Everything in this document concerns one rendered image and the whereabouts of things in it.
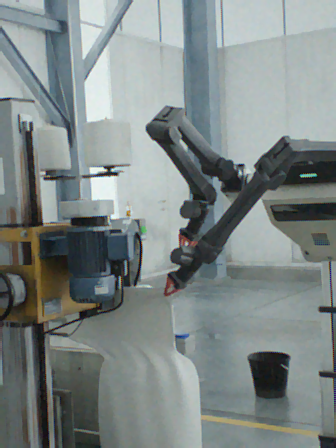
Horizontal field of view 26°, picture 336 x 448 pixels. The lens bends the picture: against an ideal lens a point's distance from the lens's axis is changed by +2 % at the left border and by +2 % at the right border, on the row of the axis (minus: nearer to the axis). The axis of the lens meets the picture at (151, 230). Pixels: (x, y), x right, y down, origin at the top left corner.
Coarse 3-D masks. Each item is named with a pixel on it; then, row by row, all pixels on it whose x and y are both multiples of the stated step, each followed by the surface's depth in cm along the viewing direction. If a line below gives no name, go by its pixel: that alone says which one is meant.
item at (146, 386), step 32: (128, 288) 270; (160, 288) 262; (96, 320) 279; (128, 320) 271; (160, 320) 263; (128, 352) 268; (160, 352) 262; (128, 384) 264; (160, 384) 256; (192, 384) 260; (128, 416) 265; (160, 416) 257; (192, 416) 257
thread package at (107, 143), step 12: (108, 120) 241; (120, 120) 243; (84, 132) 246; (96, 132) 241; (108, 132) 241; (120, 132) 242; (84, 144) 247; (96, 144) 242; (108, 144) 241; (120, 144) 242; (84, 156) 247; (96, 156) 242; (108, 156) 241; (120, 156) 242; (108, 168) 247
